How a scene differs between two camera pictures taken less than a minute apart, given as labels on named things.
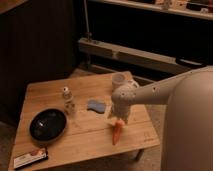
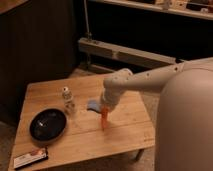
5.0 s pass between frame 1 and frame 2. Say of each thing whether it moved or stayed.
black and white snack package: stayed
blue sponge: stayed
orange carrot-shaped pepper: moved
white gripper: moved
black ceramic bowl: stayed
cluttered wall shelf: stayed
